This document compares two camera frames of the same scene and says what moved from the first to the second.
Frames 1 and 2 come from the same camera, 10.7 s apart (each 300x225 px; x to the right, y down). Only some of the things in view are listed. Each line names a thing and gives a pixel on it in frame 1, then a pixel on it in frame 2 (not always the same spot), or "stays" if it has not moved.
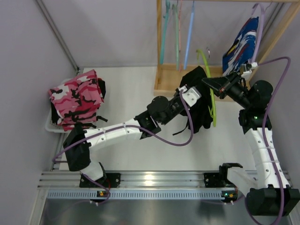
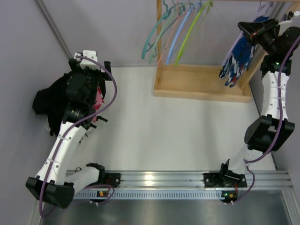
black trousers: [200, 109] to [51, 101]
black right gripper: [225, 86] to [262, 29]
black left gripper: [179, 101] to [107, 67]
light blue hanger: [191, 23] to [199, 5]
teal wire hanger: [168, 5] to [165, 16]
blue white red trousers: [242, 51] stays
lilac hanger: [255, 56] to [241, 34]
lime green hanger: [212, 110] to [210, 3]
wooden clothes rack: [169, 76] stays
